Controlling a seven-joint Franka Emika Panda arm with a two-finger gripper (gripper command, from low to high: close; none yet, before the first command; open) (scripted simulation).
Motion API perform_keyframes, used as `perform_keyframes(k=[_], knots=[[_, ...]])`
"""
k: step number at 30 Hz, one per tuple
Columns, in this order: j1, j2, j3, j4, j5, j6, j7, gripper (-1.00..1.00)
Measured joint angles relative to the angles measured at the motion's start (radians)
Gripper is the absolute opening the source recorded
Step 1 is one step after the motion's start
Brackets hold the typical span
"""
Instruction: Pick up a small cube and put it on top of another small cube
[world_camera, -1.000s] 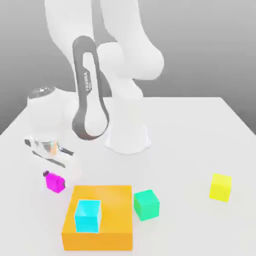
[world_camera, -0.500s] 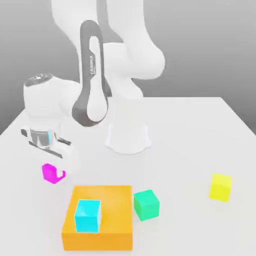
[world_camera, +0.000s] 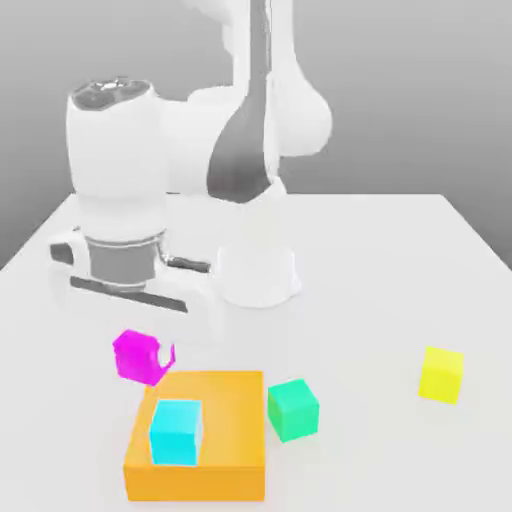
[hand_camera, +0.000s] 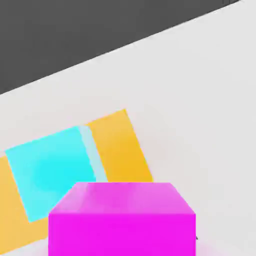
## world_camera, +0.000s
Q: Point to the small green cube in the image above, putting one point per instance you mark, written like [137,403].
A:
[294,412]

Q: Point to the small magenta cube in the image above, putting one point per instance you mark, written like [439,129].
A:
[134,360]

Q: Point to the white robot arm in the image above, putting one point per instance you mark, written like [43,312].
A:
[120,160]

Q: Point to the small yellow cube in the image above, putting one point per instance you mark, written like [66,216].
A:
[440,376]

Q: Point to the small cyan cube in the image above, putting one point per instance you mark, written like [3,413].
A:
[174,436]

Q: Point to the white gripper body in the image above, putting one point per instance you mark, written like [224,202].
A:
[200,316]

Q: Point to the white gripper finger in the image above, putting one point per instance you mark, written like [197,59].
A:
[163,352]

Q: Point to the large orange box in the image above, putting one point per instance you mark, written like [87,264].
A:
[232,440]

